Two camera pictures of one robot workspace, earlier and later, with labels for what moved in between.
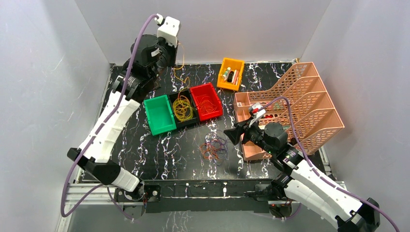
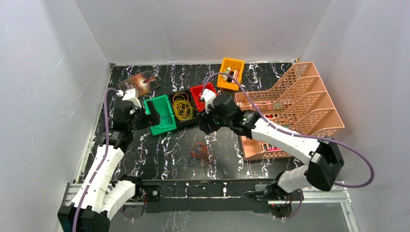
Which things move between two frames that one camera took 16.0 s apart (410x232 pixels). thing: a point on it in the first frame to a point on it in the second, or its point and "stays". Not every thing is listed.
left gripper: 166,58 to 143,117
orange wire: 209,151 to 200,149
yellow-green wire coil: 183,108 stays
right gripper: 234,134 to 205,118
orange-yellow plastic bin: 230,74 stays
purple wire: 216,146 to 197,152
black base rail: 204,196 stays
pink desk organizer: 296,99 stays
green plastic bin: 160,115 stays
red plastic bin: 208,103 stays
